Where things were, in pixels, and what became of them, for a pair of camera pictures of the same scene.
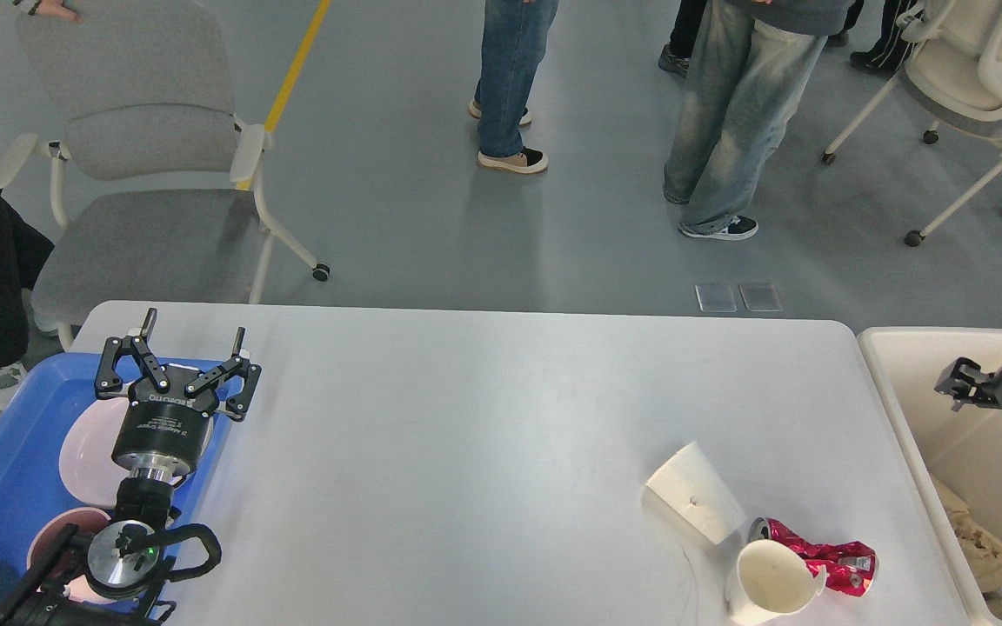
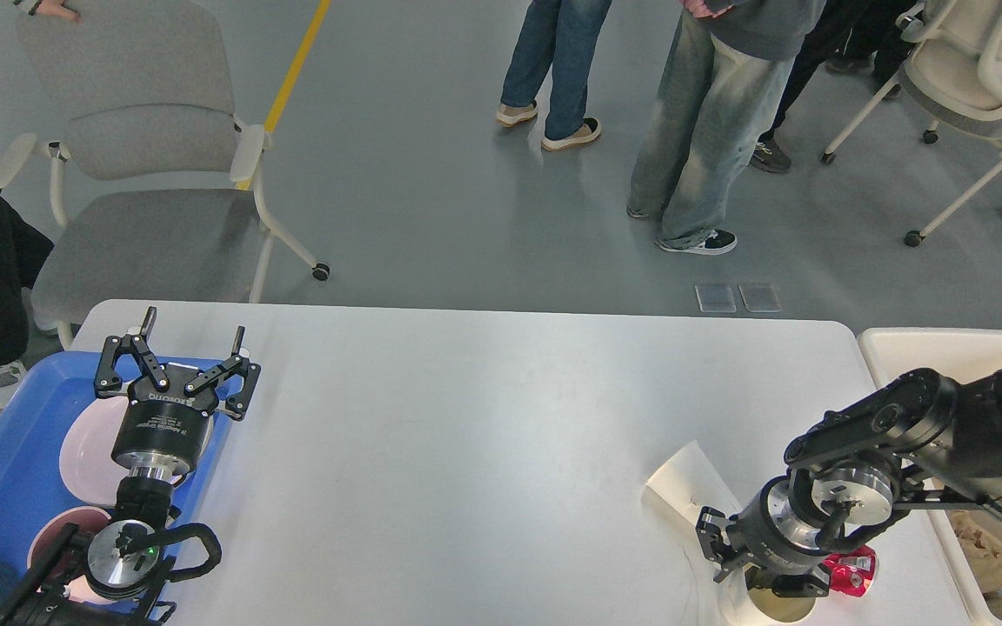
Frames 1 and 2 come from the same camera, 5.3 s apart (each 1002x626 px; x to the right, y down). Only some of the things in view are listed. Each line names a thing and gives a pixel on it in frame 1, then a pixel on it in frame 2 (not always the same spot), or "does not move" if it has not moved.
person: x=515 y=34 to x=562 y=36
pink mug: x=86 y=519 does not move
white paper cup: x=693 y=488 does not move
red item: x=851 y=566 does not move
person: x=885 y=53 to x=866 y=37
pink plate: x=88 y=466 does not move
